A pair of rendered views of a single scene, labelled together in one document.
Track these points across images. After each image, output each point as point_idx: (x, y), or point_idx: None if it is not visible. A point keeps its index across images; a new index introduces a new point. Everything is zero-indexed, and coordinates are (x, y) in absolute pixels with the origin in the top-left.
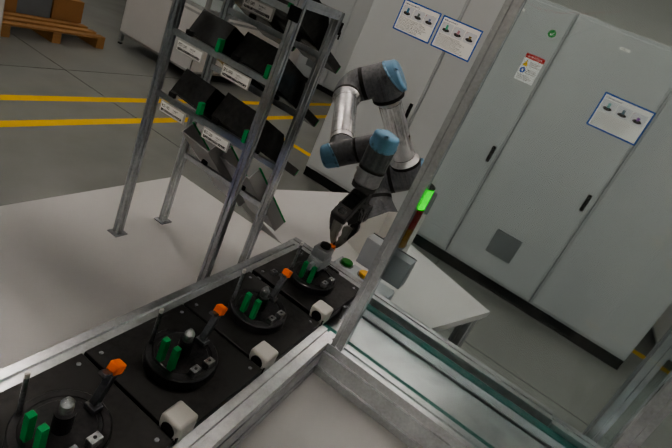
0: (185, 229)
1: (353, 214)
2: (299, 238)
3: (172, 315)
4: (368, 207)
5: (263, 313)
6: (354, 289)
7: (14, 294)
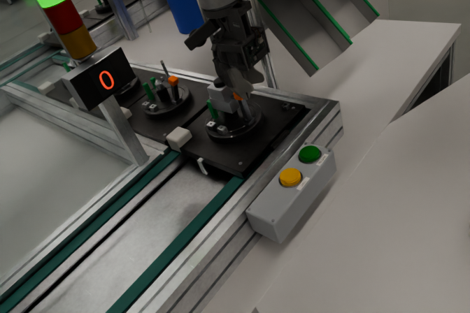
0: (334, 63)
1: (198, 42)
2: (433, 135)
3: (157, 75)
4: (228, 44)
5: (158, 102)
6: (238, 164)
7: (204, 52)
